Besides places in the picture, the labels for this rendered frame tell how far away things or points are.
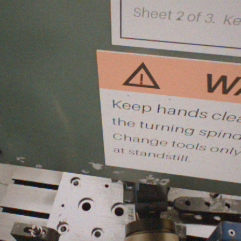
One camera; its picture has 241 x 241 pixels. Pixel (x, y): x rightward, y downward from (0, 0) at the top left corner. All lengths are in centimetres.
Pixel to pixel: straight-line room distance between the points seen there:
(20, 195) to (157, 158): 86
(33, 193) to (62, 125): 84
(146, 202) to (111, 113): 25
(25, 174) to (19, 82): 90
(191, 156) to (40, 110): 10
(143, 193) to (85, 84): 26
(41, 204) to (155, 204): 64
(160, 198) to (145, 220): 4
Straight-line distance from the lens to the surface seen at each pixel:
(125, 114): 16
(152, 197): 40
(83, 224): 85
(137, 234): 39
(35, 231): 83
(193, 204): 92
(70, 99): 17
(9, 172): 138
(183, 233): 83
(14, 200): 103
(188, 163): 20
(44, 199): 100
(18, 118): 20
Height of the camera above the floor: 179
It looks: 51 degrees down
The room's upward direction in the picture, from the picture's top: straight up
